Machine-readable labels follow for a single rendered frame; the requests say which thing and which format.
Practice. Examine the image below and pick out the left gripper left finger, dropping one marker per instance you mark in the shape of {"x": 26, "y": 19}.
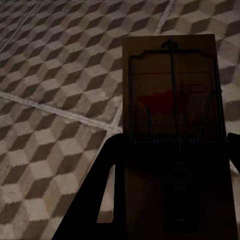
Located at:
{"x": 80, "y": 221}

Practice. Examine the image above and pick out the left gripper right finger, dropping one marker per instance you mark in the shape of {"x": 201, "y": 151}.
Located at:
{"x": 234, "y": 149}

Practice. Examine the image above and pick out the mousetrap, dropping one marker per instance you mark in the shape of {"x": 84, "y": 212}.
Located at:
{"x": 176, "y": 161}

